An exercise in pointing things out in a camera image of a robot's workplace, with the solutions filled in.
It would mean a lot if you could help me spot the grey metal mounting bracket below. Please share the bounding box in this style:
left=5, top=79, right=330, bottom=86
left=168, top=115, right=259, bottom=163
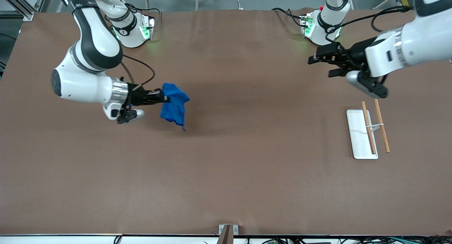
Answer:
left=219, top=224, right=239, bottom=236

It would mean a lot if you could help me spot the aluminium profile frame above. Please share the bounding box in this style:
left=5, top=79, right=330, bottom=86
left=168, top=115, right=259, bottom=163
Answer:
left=0, top=0, right=48, bottom=21

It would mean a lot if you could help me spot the blue microfibre towel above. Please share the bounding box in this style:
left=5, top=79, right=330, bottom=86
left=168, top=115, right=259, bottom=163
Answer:
left=160, top=83, right=190, bottom=131

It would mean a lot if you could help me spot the black left base cable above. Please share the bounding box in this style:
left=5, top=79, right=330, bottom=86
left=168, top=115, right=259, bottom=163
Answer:
left=271, top=7, right=305, bottom=28

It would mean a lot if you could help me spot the black base cable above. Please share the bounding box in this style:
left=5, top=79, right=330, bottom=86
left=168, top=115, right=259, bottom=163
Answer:
left=271, top=7, right=305, bottom=28
left=120, top=0, right=163, bottom=29

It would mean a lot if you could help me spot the brown paper table cover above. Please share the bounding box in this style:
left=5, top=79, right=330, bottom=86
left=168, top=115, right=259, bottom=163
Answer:
left=0, top=8, right=452, bottom=236

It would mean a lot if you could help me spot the black right base cable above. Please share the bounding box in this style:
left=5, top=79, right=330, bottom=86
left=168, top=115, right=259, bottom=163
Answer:
left=120, top=0, right=163, bottom=29

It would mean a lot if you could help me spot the white rack with wooden bars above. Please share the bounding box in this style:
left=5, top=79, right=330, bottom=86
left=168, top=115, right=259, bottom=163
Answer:
left=346, top=99, right=391, bottom=160

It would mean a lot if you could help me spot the brown camera mount post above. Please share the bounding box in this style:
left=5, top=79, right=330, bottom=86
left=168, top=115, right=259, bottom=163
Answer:
left=216, top=225, right=233, bottom=244

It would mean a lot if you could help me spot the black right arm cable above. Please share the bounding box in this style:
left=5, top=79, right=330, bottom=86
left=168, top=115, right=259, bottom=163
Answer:
left=120, top=54, right=156, bottom=93

